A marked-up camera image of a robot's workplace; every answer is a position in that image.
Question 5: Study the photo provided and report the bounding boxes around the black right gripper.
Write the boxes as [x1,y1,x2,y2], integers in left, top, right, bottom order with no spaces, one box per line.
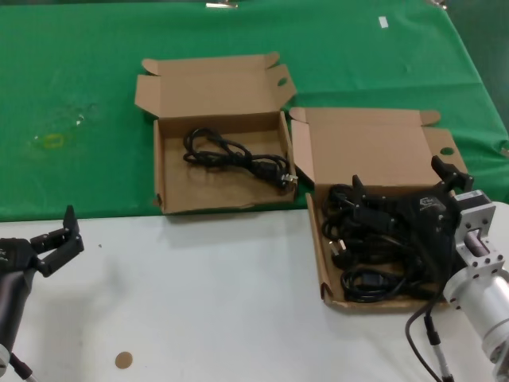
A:
[352,154,475,287]

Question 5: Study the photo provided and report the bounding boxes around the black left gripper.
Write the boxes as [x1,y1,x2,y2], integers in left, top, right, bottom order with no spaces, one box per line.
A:
[0,205,85,346]

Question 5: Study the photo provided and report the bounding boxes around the black power cable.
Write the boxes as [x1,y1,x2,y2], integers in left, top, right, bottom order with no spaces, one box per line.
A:
[344,216,406,255]
[397,274,442,302]
[321,183,359,228]
[182,127,298,194]
[321,220,353,264]
[340,265,406,304]

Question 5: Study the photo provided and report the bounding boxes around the open brown cardboard box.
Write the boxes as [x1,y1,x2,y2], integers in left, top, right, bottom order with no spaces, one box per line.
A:
[134,51,298,216]
[289,106,469,314]

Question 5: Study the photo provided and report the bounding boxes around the green tablecloth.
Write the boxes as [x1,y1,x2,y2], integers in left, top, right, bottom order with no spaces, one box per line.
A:
[0,0,509,223]

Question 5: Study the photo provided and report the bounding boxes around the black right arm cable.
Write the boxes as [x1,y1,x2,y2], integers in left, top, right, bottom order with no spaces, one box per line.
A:
[404,300,443,381]

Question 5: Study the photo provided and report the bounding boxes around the left arm cable with connector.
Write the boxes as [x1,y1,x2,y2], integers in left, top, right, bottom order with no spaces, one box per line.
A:
[8,352,36,382]

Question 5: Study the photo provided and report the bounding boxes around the right arm cable metal connector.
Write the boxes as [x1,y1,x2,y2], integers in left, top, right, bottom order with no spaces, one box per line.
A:
[423,314,454,382]

